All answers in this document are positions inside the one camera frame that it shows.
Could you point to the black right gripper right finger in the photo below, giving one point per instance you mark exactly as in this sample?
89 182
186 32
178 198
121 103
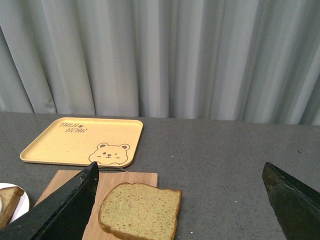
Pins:
295 204

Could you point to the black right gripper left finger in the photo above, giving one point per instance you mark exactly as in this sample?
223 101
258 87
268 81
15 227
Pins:
63 215

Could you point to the grey curtain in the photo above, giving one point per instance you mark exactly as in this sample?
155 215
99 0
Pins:
256 61

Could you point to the bread slice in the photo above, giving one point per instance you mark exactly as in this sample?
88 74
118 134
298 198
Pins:
138 211
10 197

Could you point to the bamboo cutting board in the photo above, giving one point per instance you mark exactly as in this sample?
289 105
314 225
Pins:
107 181

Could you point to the white round plate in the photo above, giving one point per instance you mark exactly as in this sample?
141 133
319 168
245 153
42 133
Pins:
23 205

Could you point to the yellow bear tray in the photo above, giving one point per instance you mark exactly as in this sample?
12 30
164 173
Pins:
80 141

